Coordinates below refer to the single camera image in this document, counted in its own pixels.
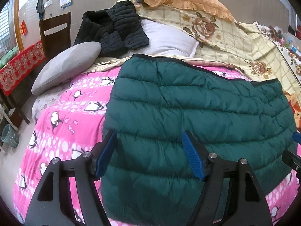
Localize yellow checked rose quilt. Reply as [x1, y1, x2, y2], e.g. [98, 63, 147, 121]
[90, 1, 301, 92]

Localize pink penguin print blanket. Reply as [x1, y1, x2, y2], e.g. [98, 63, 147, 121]
[13, 65, 301, 226]

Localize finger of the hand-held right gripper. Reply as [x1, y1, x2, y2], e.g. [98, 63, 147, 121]
[281, 132, 301, 172]

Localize white floral bedsheet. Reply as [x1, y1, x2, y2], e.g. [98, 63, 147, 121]
[254, 21, 301, 76]

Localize orange cartoon blanket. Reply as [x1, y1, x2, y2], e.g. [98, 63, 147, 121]
[284, 92, 301, 132]

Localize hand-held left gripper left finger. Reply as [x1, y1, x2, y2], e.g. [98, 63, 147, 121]
[25, 129, 118, 226]

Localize green woven waste basket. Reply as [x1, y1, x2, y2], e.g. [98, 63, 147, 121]
[1, 124, 20, 149]

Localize white pillow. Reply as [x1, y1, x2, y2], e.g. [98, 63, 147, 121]
[120, 19, 200, 58]

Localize dark green down jacket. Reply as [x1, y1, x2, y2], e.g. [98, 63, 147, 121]
[100, 54, 298, 226]

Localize green plastic crate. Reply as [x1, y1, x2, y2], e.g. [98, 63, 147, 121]
[0, 47, 18, 69]

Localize black quilted jacket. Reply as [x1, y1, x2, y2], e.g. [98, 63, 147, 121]
[73, 0, 150, 58]

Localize red lace-edged cloth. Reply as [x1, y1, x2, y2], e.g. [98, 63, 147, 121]
[0, 40, 46, 97]

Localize dark hanging cloth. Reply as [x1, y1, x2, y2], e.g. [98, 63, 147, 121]
[36, 0, 45, 19]

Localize dark wooden cabinet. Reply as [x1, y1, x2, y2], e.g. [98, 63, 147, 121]
[0, 85, 31, 125]

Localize grey cushion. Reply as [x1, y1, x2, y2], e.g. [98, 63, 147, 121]
[31, 42, 102, 96]

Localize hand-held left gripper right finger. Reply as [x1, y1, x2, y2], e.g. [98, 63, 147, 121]
[181, 130, 273, 226]

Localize dark wooden chair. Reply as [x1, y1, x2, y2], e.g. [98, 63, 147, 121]
[39, 12, 72, 60]

